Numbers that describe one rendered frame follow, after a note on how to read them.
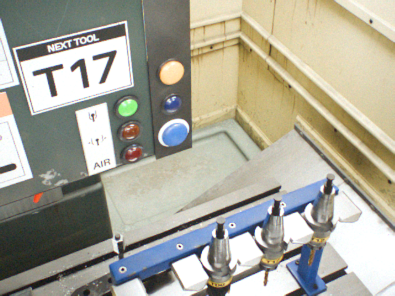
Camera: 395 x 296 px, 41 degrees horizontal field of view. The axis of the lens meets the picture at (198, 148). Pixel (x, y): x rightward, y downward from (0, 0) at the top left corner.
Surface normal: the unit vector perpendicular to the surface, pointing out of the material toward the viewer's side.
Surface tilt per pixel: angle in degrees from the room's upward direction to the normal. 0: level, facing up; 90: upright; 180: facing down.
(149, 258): 0
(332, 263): 0
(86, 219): 90
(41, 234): 90
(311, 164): 24
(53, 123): 90
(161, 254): 0
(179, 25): 90
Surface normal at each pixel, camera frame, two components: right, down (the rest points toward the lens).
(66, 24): 0.44, 0.61
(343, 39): -0.90, 0.30
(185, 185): 0.00, -0.73
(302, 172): -0.37, -0.54
